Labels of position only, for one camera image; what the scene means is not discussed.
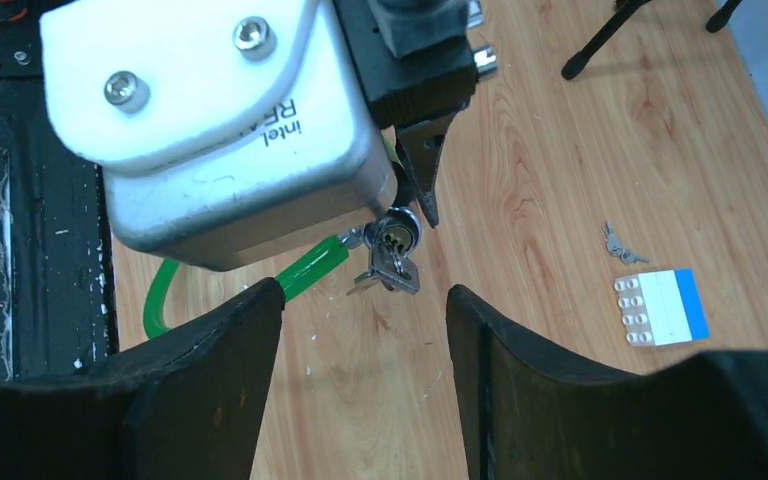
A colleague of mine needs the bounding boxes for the white and blue toy brick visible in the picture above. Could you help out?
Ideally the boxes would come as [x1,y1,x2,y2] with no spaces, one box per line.
[613,268,710,347]

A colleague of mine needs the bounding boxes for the small silver keys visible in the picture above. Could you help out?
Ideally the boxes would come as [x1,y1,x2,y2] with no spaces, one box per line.
[602,221,650,265]
[347,224,420,295]

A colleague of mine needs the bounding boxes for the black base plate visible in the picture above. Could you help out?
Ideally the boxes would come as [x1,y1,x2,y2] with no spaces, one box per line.
[0,1,119,382]

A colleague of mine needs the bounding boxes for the green cable lock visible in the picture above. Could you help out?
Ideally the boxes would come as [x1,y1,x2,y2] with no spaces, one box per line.
[142,206,425,340]

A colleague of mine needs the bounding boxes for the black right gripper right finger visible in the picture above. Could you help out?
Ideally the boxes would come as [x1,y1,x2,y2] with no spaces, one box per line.
[445,285,768,479]

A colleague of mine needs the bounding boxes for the black tripod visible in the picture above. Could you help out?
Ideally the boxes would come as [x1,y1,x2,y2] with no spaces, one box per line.
[560,0,744,82]

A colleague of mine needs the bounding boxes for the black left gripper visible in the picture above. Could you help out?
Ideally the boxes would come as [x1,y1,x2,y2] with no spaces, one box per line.
[334,1,478,228]

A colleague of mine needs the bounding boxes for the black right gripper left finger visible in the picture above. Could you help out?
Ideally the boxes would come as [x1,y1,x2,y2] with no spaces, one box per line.
[0,278,285,479]

